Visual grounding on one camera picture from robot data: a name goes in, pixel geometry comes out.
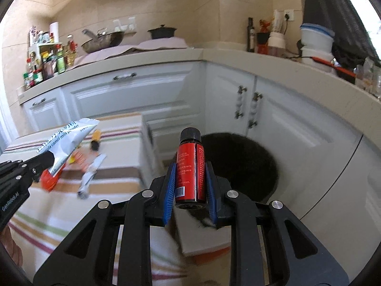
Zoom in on cabinet door handle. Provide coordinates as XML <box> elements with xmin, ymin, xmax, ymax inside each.
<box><xmin>248</xmin><ymin>92</ymin><xmax>263</xmax><ymax>128</ymax></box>
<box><xmin>235</xmin><ymin>85</ymin><xmax>247</xmax><ymax>119</ymax></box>

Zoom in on white paper packet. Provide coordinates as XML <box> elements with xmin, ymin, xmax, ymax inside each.
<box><xmin>272</xmin><ymin>10</ymin><xmax>285</xmax><ymax>34</ymax></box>

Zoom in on white container blue lid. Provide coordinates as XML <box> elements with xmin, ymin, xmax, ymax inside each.
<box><xmin>300</xmin><ymin>23</ymin><xmax>335</xmax><ymax>53</ymax></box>

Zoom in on silver milk powder sachet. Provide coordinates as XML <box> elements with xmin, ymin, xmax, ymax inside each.
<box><xmin>37</xmin><ymin>117</ymin><xmax>100</xmax><ymax>192</ymax></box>

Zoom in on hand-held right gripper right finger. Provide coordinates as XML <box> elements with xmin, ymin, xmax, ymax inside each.
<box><xmin>204</xmin><ymin>161</ymin><xmax>350</xmax><ymax>286</ymax></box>

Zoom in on group of condiment bottles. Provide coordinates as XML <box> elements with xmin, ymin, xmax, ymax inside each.
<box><xmin>23</xmin><ymin>25</ymin><xmax>78</xmax><ymax>91</ymax></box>

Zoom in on long drawer handle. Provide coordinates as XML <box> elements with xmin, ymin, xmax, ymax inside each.
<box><xmin>112</xmin><ymin>72</ymin><xmax>137</xmax><ymax>82</ymax></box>

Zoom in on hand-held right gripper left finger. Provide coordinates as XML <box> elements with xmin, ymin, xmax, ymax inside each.
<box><xmin>33</xmin><ymin>162</ymin><xmax>179</xmax><ymax>286</ymax></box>

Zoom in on pink snack packet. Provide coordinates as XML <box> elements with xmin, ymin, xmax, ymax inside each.
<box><xmin>69</xmin><ymin>149</ymin><xmax>100</xmax><ymax>172</ymax></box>

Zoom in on black lidded pot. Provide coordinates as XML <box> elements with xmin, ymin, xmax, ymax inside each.
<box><xmin>148</xmin><ymin>25</ymin><xmax>177</xmax><ymax>40</ymax></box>

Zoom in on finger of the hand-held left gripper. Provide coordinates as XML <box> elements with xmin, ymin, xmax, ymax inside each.
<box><xmin>0</xmin><ymin>153</ymin><xmax>55</xmax><ymax>171</ymax></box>
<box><xmin>0</xmin><ymin>168</ymin><xmax>44</xmax><ymax>199</ymax></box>

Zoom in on dark glass bottle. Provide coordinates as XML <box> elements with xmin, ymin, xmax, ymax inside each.
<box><xmin>246</xmin><ymin>17</ymin><xmax>256</xmax><ymax>52</ymax></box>

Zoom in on person's left forearm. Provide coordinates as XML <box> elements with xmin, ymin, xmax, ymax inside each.
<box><xmin>0</xmin><ymin>223</ymin><xmax>23</xmax><ymax>267</ymax></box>

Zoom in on black red utensil holder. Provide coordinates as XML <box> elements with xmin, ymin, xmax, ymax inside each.
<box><xmin>256</xmin><ymin>19</ymin><xmax>270</xmax><ymax>55</ymax></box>

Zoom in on black waste bin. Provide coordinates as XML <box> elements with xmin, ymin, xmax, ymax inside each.
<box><xmin>199</xmin><ymin>133</ymin><xmax>280</xmax><ymax>204</ymax></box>

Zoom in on white wall holder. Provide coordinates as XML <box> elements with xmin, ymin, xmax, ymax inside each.
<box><xmin>113</xmin><ymin>17</ymin><xmax>137</xmax><ymax>32</ymax></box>

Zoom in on white lidded jar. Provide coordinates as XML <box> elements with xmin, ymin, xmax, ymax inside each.
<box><xmin>267</xmin><ymin>32</ymin><xmax>286</xmax><ymax>56</ymax></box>

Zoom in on white spice rack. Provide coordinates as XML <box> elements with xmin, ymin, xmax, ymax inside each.
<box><xmin>30</xmin><ymin>42</ymin><xmax>63</xmax><ymax>63</ymax></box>

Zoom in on small red bottle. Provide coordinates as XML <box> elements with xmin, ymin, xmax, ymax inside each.
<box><xmin>174</xmin><ymin>127</ymin><xmax>207</xmax><ymax>204</ymax></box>

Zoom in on steel wok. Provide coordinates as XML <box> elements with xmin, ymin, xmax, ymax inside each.
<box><xmin>81</xmin><ymin>28</ymin><xmax>125</xmax><ymax>53</ymax></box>

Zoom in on striped tablecloth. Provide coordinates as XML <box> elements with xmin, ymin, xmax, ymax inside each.
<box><xmin>0</xmin><ymin>112</ymin><xmax>233</xmax><ymax>286</ymax></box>

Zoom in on paper towel roll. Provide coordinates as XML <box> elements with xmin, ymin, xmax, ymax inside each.
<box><xmin>49</xmin><ymin>21</ymin><xmax>59</xmax><ymax>43</ymax></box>

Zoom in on pale pink cloth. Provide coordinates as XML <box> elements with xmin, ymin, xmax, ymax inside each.
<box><xmin>140</xmin><ymin>37</ymin><xmax>194</xmax><ymax>50</ymax></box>
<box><xmin>73</xmin><ymin>45</ymin><xmax>149</xmax><ymax>67</ymax></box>

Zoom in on beige countertop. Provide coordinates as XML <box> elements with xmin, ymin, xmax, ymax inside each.
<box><xmin>16</xmin><ymin>48</ymin><xmax>381</xmax><ymax>108</ymax></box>

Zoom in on white door frame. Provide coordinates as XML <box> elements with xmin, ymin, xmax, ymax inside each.
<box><xmin>0</xmin><ymin>92</ymin><xmax>20</xmax><ymax>146</ymax></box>

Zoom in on narrow grey stick sachet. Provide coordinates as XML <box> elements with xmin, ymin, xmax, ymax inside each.
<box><xmin>77</xmin><ymin>154</ymin><xmax>107</xmax><ymax>199</ymax></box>

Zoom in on clear glass cup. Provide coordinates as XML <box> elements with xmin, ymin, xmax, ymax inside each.
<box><xmin>354</xmin><ymin>64</ymin><xmax>368</xmax><ymax>87</ymax></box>
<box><xmin>365</xmin><ymin>56</ymin><xmax>378</xmax><ymax>93</ymax></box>

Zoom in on dark hanging cloth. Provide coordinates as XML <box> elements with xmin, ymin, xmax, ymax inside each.
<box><xmin>304</xmin><ymin>0</ymin><xmax>381</xmax><ymax>69</ymax></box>

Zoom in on brown bottle orange label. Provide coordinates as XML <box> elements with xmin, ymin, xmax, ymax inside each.
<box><xmin>90</xmin><ymin>129</ymin><xmax>102</xmax><ymax>151</ymax></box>

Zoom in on white kitchen cabinets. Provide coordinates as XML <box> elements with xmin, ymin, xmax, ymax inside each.
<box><xmin>19</xmin><ymin>60</ymin><xmax>381</xmax><ymax>286</ymax></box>

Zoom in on white box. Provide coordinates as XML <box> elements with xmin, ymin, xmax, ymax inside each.
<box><xmin>174</xmin><ymin>209</ymin><xmax>233</xmax><ymax>257</ymax></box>

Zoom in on orange packet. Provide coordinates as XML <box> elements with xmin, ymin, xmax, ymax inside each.
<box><xmin>190</xmin><ymin>246</ymin><xmax>233</xmax><ymax>264</ymax></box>

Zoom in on white bowl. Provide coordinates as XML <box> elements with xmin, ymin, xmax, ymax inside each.
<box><xmin>301</xmin><ymin>47</ymin><xmax>334</xmax><ymax>72</ymax></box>

